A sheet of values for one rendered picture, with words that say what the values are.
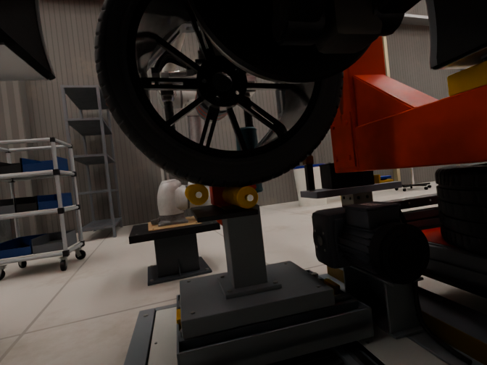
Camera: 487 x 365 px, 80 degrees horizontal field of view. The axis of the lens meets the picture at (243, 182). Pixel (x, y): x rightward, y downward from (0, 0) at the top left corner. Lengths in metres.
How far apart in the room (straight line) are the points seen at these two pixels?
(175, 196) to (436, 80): 7.41
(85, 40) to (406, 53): 6.43
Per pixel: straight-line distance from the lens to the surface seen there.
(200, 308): 0.80
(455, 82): 0.86
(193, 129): 1.80
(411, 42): 8.16
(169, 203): 1.82
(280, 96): 1.11
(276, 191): 5.43
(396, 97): 1.00
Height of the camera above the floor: 0.54
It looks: 1 degrees down
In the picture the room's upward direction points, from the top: 6 degrees counter-clockwise
